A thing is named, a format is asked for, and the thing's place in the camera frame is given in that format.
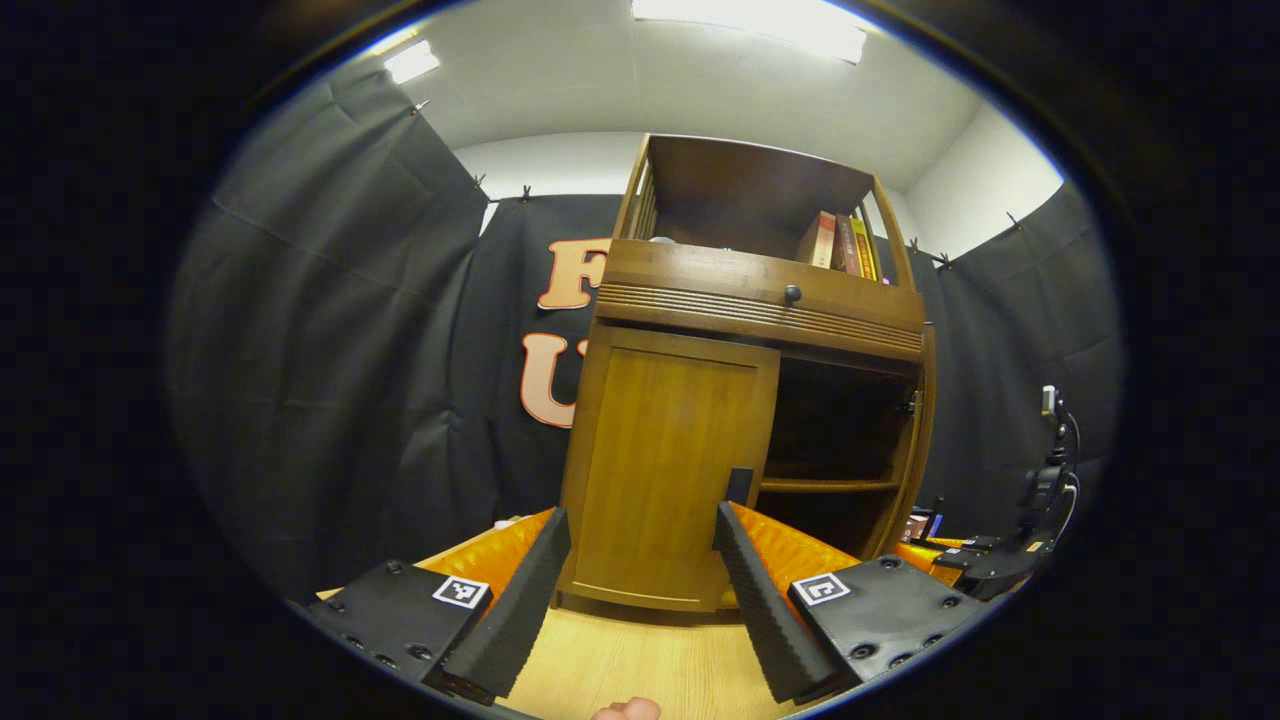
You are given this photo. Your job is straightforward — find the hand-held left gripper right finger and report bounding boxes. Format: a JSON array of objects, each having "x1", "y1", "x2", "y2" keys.
[{"x1": 712, "y1": 500, "x2": 986, "y2": 706}]

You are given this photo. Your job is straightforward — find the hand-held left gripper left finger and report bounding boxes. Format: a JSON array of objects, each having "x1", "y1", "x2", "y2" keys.
[{"x1": 300, "y1": 505, "x2": 573, "y2": 706}]

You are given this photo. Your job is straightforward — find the wooden shoe cabinet door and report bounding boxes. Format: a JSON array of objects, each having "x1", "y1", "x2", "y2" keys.
[
  {"x1": 558, "y1": 322, "x2": 781, "y2": 613},
  {"x1": 860, "y1": 322, "x2": 939, "y2": 561}
]

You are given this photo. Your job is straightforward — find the wooden double-door shoe cabinet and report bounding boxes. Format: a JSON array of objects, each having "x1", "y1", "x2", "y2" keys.
[{"x1": 555, "y1": 133, "x2": 939, "y2": 613}]

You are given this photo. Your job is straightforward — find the wooden inner shelf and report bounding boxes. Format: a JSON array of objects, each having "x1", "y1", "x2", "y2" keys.
[{"x1": 760, "y1": 477, "x2": 904, "y2": 494}]

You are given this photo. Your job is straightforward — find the black backdrop cloth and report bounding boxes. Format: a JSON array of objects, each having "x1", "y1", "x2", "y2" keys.
[{"x1": 168, "y1": 65, "x2": 1126, "y2": 601}]

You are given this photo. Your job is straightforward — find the tan red book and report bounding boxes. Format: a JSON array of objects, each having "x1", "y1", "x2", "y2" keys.
[{"x1": 797, "y1": 210, "x2": 837, "y2": 269}]

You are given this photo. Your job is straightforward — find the wooden drawer with black knob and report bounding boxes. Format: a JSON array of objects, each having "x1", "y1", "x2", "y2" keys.
[{"x1": 595, "y1": 238, "x2": 926, "y2": 363}]

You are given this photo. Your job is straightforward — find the ceiling light panel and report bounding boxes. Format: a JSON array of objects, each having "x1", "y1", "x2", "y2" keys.
[{"x1": 383, "y1": 40, "x2": 441, "y2": 85}]

